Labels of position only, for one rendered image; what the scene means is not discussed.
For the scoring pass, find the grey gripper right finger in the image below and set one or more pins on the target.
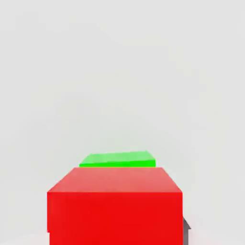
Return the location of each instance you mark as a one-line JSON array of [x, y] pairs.
[[185, 233]]

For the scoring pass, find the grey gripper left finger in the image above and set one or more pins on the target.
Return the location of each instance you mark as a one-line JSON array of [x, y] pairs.
[[41, 239]]

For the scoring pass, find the small red cube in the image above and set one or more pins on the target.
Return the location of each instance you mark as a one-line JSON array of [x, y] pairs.
[[114, 210]]

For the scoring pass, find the small green cube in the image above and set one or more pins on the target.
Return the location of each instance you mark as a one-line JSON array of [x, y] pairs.
[[118, 159]]

